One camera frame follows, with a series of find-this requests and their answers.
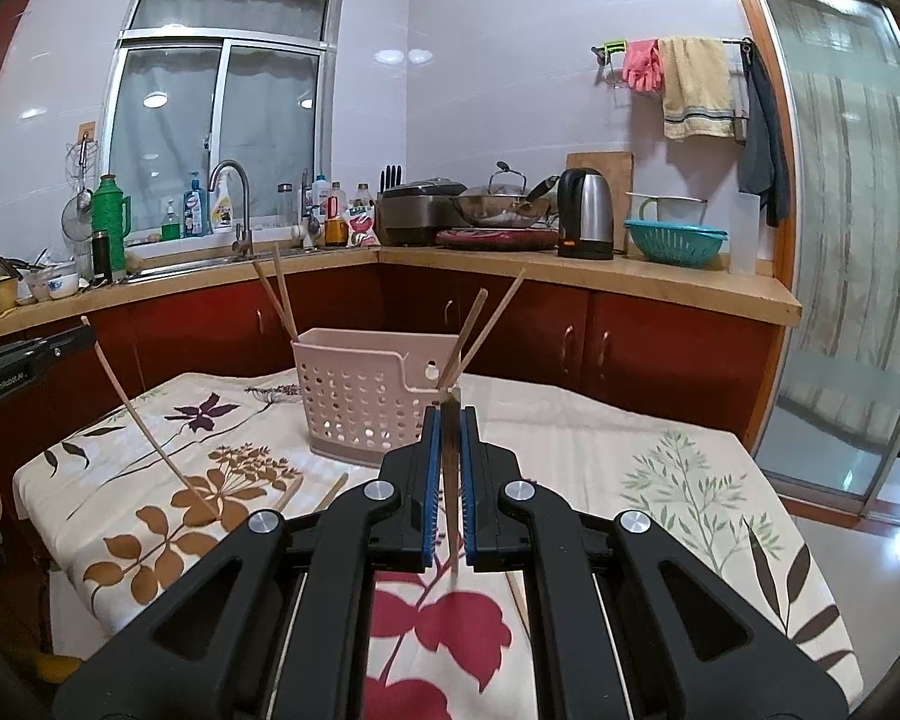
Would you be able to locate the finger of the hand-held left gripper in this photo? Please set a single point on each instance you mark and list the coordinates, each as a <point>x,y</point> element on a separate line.
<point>52,349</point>

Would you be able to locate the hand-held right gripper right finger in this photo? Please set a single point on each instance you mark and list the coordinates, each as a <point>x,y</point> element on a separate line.
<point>471,480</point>

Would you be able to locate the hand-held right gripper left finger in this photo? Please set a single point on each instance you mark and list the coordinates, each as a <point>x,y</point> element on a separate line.
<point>431,480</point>

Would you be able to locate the wooden chopstick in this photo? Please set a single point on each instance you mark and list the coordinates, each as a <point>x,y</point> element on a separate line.
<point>273,300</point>
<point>495,315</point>
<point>453,555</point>
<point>150,437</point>
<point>283,285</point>
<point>466,330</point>

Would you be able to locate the pile of wooden chopsticks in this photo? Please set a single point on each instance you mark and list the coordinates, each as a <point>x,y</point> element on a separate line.
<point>333,491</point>

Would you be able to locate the pink perforated utensil basket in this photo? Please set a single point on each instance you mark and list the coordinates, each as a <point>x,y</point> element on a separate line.
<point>345,405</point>

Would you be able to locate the white floral bowl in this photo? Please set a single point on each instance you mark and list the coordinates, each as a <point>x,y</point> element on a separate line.
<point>56,285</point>

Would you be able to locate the dark vacuum bottle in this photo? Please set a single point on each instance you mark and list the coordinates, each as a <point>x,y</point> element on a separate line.
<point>102,259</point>

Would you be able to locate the floral tablecloth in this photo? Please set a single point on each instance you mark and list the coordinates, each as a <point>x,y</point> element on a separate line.
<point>607,450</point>

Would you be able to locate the green thermos jug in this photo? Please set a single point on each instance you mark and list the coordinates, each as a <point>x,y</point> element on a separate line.
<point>110,217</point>

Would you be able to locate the steel sink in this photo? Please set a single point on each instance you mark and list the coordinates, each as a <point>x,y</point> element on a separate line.
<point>195,264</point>

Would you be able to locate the small green bottle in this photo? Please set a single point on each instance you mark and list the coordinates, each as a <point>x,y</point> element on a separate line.
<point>169,229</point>

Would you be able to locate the blue dish soap bottle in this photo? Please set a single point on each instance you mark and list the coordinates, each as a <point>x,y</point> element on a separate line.
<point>193,214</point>

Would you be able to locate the steel faucet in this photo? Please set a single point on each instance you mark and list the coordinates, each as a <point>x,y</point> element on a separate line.
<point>241,240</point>

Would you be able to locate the white cleaner bottle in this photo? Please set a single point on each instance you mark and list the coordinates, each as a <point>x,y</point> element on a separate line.
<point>222,210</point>

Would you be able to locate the red kitchen cabinets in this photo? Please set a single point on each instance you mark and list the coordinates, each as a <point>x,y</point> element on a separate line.
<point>645,345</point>

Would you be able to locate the red induction cooker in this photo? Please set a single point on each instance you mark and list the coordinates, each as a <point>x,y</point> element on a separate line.
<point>495,240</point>

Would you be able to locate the red and white bag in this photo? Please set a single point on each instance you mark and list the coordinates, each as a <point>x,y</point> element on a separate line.
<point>364,229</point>

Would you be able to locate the wooden kitchen countertop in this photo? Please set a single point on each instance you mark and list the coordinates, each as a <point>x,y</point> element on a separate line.
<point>645,285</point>

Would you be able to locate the grey rice cooker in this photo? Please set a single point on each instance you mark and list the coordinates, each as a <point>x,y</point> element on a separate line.
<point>412,217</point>

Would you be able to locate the amber cooking oil bottle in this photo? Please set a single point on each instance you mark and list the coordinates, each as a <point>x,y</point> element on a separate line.
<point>335,229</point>

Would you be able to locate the steel wok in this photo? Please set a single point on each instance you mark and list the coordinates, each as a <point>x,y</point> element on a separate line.
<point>495,211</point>

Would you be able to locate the clear glass jar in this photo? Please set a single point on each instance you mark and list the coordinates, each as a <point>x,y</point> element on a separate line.
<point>285,204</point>

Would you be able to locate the steel electric kettle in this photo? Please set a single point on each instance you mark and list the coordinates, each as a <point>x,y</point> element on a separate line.
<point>586,214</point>

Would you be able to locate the clear lidded bottle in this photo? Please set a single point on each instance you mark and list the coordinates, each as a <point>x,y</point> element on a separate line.
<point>362,196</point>

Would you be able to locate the white seasoning bottle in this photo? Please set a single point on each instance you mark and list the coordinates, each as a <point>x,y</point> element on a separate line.
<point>320,199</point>

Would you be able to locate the sliding kitchen window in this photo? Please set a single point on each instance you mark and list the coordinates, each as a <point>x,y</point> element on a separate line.
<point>270,127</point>

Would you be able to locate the teal plastic colander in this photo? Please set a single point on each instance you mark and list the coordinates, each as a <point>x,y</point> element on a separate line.
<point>675,244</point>

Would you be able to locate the white basin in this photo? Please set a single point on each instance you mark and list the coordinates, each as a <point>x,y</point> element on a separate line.
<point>675,208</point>

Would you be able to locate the wooden cutting board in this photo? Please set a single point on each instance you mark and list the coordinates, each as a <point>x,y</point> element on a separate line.
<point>619,165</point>

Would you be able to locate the translucent white container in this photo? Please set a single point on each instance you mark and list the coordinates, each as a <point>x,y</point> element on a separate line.
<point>745,236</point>

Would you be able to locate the grey hanging cloth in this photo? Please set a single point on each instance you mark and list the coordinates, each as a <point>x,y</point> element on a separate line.
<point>761,157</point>

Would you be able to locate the frosted sliding glass door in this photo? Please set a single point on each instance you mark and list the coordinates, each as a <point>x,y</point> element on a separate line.
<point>832,240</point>

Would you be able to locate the pink rubber gloves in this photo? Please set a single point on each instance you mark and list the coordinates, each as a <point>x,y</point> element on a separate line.
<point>643,67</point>

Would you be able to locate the beige towel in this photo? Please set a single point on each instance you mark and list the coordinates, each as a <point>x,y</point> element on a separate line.
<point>694,90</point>

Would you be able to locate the metal towel rail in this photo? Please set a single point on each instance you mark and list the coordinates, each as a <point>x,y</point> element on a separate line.
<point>604,52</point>

